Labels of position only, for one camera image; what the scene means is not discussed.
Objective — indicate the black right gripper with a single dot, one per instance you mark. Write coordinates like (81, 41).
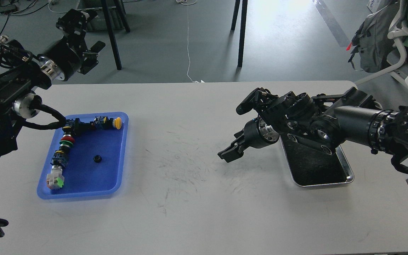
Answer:
(256, 133)

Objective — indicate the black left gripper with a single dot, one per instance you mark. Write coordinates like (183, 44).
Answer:
(69, 55)

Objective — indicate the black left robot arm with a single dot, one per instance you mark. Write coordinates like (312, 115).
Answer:
(21, 71)

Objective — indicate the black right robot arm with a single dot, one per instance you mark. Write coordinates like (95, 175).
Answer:
(322, 122)

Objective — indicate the silver metal tray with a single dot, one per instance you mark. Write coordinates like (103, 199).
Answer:
(310, 168)

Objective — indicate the blue plastic tray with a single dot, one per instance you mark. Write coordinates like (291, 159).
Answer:
(83, 176)

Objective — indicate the grey plastic crate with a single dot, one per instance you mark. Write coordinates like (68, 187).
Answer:
(99, 23)

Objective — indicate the black stand leg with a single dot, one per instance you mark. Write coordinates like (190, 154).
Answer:
(122, 14)

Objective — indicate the black table leg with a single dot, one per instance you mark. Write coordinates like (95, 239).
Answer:
(244, 5)

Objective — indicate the grey backpack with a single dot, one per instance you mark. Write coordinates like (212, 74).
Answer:
(370, 42)

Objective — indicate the yellow push button switch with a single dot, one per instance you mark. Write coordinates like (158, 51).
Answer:
(106, 123)

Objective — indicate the black switch block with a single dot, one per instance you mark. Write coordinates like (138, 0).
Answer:
(75, 128)

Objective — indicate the red green button switch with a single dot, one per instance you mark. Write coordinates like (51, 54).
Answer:
(61, 156)

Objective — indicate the white chair frame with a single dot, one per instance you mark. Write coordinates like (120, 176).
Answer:
(397, 57)

